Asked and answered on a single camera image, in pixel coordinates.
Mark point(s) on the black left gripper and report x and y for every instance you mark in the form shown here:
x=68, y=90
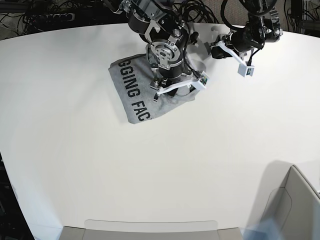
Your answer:
x=239, y=42

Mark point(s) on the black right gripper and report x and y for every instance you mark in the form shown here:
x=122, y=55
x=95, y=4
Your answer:
x=174, y=74

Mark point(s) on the grey T-shirt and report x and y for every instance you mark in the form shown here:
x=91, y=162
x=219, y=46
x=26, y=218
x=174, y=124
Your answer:
x=131, y=77

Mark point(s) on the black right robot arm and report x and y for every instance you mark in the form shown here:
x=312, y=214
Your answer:
x=167, y=37

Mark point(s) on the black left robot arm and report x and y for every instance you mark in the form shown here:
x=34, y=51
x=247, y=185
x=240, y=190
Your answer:
x=263, y=26

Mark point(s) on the black power strip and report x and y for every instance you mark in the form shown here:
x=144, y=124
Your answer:
x=53, y=18

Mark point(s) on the grey bin at right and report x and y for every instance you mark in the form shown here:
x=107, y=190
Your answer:
x=291, y=212

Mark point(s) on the grey tray at bottom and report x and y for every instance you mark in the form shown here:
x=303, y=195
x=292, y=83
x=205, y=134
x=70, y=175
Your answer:
x=121, y=230

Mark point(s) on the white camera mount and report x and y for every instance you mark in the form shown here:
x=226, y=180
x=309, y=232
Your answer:
x=243, y=69
x=188, y=80

